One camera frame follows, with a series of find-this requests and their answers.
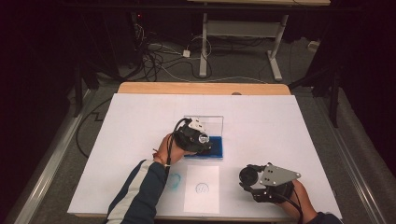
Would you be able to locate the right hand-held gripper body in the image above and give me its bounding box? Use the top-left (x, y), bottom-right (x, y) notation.
top-left (248, 163), bottom-right (303, 204)

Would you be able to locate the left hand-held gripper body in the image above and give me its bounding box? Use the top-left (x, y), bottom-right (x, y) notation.
top-left (172, 117), bottom-right (213, 156)

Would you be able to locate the black stamp with clear knob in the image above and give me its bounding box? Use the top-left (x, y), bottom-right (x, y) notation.
top-left (197, 132), bottom-right (215, 154)

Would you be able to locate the black round stamp cap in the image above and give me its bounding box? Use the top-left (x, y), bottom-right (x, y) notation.
top-left (238, 165), bottom-right (260, 189)

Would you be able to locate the blue ink pad clear case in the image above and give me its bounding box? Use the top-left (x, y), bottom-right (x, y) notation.
top-left (182, 115), bottom-right (224, 161)

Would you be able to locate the person's left hand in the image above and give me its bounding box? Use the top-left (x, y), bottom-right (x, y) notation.
top-left (154, 133), bottom-right (195, 166)

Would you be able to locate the person's right hand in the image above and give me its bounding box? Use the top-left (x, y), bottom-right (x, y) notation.
top-left (275, 179), bottom-right (319, 222)

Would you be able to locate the large white table cover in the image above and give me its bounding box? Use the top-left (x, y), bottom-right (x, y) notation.
top-left (67, 92), bottom-right (343, 220)

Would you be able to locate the small white paper sheet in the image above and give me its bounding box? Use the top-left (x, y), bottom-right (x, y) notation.
top-left (183, 164), bottom-right (220, 215)

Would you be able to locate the black metal stand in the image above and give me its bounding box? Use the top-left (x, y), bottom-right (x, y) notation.
top-left (289, 66), bottom-right (342, 129)

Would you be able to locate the left hand-held gripper black cable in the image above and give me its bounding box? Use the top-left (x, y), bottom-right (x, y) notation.
top-left (165, 117), bottom-right (185, 166)

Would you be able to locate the hand-held gripper black cable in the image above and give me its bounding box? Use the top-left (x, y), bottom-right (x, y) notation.
top-left (165, 117), bottom-right (185, 166)
top-left (273, 188), bottom-right (305, 224)

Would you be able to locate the right hand-held gripper black cable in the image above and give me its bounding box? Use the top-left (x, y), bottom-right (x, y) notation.
top-left (273, 188), bottom-right (305, 224)

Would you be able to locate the long white floor cable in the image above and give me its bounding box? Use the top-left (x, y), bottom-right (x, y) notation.
top-left (160, 64), bottom-right (269, 85)

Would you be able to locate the grey metal floor rail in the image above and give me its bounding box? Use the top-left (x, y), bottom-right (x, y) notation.
top-left (312, 92), bottom-right (389, 224)
top-left (11, 89), bottom-right (96, 224)

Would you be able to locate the bundle of black floor cables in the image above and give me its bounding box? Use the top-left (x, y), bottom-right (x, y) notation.
top-left (129, 22), bottom-right (214, 82)

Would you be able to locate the thin black floor cable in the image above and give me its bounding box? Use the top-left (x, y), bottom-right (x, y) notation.
top-left (76, 96), bottom-right (114, 159)

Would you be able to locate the white metal frame desk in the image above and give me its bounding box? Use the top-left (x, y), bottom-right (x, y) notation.
top-left (186, 0), bottom-right (332, 82)

